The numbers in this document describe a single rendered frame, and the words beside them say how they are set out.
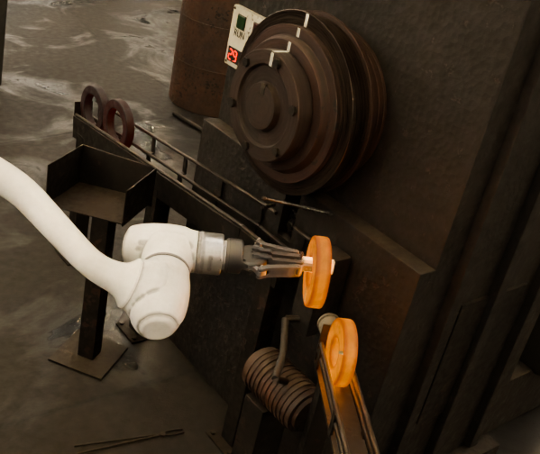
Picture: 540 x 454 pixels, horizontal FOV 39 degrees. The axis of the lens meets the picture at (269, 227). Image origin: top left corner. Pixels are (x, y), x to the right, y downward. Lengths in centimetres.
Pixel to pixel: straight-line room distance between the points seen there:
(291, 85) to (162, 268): 59
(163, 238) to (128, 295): 17
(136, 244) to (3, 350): 127
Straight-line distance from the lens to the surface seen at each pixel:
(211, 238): 159
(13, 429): 248
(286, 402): 193
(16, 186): 154
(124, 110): 276
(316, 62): 185
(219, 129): 240
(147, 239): 157
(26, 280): 311
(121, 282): 146
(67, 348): 277
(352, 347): 171
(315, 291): 159
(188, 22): 492
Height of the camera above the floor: 173
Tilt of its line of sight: 27 degrees down
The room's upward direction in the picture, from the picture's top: 13 degrees clockwise
